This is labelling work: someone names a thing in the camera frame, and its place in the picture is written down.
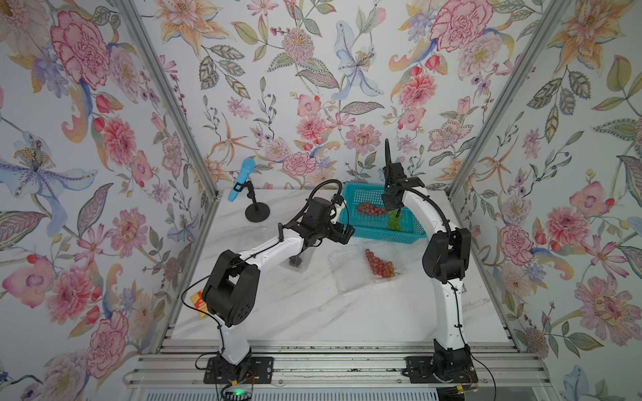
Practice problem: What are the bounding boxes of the teal plastic mesh basket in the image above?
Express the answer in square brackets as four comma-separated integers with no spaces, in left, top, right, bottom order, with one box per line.
[339,183,426,244]

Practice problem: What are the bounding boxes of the green grape bunch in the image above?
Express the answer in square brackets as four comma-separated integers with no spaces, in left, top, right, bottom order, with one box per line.
[388,211,403,232]

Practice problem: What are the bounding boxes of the black grape bunch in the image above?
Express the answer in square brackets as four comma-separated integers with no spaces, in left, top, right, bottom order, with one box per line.
[289,255,303,267]

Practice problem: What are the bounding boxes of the clear clamshell container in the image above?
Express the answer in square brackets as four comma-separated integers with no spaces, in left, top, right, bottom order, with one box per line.
[329,242,406,294]
[284,247,314,273]

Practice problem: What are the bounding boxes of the red grape bunch front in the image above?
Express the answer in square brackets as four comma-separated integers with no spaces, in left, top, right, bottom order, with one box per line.
[364,249,396,278]

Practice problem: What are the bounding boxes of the red grape bunch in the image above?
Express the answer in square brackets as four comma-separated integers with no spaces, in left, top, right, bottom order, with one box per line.
[356,202,387,217]
[364,249,396,278]

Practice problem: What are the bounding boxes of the red grape bunch back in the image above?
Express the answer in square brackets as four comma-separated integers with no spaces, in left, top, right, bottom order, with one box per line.
[356,202,387,217]

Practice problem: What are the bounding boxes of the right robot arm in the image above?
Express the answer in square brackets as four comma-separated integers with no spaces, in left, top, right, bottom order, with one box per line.
[382,160,476,384]

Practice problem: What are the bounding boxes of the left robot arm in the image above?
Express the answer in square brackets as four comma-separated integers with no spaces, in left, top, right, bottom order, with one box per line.
[202,179,355,369]

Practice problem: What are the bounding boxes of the black microphone stand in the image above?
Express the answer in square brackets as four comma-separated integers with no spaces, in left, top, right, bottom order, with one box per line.
[228,180,270,223]

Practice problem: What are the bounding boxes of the blue microphone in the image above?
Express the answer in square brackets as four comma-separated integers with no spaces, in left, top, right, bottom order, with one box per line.
[228,158,256,202]

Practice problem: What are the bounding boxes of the right aluminium frame post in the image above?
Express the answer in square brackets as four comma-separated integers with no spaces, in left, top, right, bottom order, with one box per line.
[447,0,568,201]

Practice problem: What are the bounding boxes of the aluminium frame post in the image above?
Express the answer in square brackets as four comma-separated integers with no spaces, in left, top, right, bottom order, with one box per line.
[115,0,218,200]
[447,0,568,201]

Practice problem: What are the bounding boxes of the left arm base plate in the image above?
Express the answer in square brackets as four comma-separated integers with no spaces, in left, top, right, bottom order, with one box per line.
[203,356,274,385]

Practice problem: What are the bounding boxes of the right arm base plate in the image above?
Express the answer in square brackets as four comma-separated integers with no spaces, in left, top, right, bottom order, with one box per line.
[402,355,478,386]

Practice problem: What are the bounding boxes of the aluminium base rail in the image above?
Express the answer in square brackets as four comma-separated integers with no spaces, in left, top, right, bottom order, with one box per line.
[125,339,551,388]

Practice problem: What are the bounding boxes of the left aluminium frame post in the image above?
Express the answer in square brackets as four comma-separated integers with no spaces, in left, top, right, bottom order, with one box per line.
[115,0,218,200]

